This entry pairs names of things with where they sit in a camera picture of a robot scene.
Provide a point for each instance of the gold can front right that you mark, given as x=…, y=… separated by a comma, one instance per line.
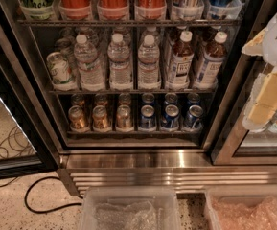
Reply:
x=123, y=118

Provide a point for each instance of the open fridge glass door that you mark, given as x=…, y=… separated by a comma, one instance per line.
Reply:
x=4, y=112

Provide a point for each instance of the green white can middle shelf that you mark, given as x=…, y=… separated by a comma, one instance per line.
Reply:
x=62, y=77

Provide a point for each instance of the tea bottle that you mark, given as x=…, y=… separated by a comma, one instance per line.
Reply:
x=209, y=62
x=181, y=60

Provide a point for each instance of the red cola can left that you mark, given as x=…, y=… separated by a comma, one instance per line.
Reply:
x=75, y=9

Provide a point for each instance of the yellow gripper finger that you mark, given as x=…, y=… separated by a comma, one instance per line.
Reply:
x=262, y=103
x=254, y=47

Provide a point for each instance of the gold can front left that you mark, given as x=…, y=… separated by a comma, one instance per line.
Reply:
x=78, y=121

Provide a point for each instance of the clear bin with pink wrap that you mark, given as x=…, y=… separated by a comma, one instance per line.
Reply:
x=241, y=207

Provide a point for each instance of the blue can front right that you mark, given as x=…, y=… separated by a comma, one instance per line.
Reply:
x=193, y=119

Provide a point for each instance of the rear water bottle right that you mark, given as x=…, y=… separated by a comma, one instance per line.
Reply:
x=151, y=31

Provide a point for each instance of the tea bottle right front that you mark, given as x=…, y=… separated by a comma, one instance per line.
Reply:
x=209, y=62

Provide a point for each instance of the clear bin with bubble wrap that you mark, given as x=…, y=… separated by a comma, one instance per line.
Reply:
x=130, y=208

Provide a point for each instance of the red cola can middle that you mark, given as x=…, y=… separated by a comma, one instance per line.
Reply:
x=113, y=9

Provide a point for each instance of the gold can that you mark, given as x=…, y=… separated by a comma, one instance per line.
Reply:
x=78, y=121
x=123, y=118
x=101, y=121

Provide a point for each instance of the tea bottle left front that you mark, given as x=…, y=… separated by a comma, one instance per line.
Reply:
x=181, y=60

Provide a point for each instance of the blue can front middle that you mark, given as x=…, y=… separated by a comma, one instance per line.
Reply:
x=169, y=118

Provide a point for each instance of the red cola can right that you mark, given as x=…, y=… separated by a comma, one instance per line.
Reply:
x=150, y=9

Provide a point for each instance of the red cola can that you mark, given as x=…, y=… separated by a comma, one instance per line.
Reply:
x=113, y=9
x=75, y=9
x=150, y=9

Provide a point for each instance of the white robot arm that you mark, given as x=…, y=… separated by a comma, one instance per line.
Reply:
x=270, y=43

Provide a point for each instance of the gold can front middle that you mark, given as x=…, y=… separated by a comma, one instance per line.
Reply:
x=101, y=121

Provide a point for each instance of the stainless steel fridge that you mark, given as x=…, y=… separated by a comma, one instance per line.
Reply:
x=223, y=152

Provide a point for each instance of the clear water bottle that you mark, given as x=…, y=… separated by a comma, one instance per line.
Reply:
x=120, y=73
x=148, y=63
x=89, y=64

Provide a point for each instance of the blue silver can top left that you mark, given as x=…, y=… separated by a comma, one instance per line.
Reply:
x=187, y=10

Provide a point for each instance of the blue can front left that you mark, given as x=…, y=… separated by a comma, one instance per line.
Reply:
x=147, y=118

